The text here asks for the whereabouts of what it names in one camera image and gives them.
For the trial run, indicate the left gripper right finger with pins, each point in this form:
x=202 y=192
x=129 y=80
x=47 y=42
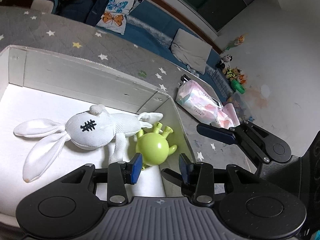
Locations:
x=198 y=183

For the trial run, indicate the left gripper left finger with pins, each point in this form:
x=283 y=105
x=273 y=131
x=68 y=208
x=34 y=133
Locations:
x=116 y=176

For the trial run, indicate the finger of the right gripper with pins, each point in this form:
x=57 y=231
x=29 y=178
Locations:
x=172 y=176
x=242 y=136

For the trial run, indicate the green alien toy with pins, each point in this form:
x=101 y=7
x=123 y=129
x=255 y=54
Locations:
x=153 y=146

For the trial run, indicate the white plush rabbit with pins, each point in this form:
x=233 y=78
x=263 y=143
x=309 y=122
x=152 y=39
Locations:
x=89 y=130

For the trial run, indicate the pile of small toys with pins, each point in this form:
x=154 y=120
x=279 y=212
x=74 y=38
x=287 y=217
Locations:
x=236 y=79

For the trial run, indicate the pink tissue pack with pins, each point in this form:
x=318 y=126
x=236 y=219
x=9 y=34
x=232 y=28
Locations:
x=197 y=102

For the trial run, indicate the panda plush toy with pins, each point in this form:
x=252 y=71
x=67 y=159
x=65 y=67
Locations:
x=224 y=62

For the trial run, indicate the grey cushion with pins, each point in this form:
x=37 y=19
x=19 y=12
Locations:
x=190 y=50

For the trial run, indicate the grey star tablecloth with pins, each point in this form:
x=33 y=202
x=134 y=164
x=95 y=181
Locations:
x=36 y=29

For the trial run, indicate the grey storage box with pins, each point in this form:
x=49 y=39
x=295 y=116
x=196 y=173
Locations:
x=39 y=84

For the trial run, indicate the blue sofa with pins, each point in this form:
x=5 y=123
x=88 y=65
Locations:
x=154 y=29

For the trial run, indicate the dark blue backpack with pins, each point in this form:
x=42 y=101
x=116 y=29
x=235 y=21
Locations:
x=84 y=11

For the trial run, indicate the butterfly print pillow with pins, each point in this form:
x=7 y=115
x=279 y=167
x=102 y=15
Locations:
x=114 y=16

